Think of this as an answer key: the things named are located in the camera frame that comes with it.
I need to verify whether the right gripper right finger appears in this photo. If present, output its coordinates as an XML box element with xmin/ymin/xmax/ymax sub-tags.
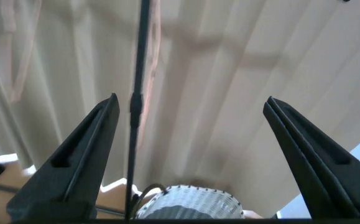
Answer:
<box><xmin>262</xmin><ymin>95</ymin><xmax>360</xmax><ymax>219</ymax></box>

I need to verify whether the black clothes rack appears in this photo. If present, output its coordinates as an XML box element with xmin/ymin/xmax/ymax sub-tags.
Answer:
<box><xmin>0</xmin><ymin>0</ymin><xmax>153</xmax><ymax>220</ymax></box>

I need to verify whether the white laundry basket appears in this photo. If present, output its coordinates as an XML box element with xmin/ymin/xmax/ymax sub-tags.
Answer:
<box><xmin>129</xmin><ymin>183</ymin><xmax>246</xmax><ymax>220</ymax></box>

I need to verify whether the beige curtain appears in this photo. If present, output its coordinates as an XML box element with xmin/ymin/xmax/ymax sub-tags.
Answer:
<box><xmin>0</xmin><ymin>0</ymin><xmax>360</xmax><ymax>219</ymax></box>

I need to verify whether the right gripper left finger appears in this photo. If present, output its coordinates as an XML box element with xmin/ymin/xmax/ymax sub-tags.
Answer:
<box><xmin>6</xmin><ymin>92</ymin><xmax>121</xmax><ymax>220</ymax></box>

